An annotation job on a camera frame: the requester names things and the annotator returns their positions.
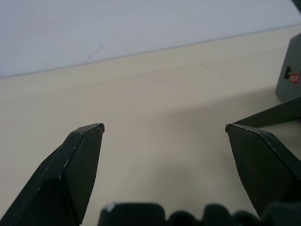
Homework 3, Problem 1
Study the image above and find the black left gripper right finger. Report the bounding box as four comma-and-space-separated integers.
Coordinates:
225, 123, 301, 219

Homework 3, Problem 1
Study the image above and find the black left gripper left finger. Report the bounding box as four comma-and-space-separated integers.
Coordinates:
0, 122, 105, 226

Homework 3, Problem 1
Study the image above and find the grey robot torso G1 sticker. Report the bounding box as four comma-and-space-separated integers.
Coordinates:
275, 32, 301, 104

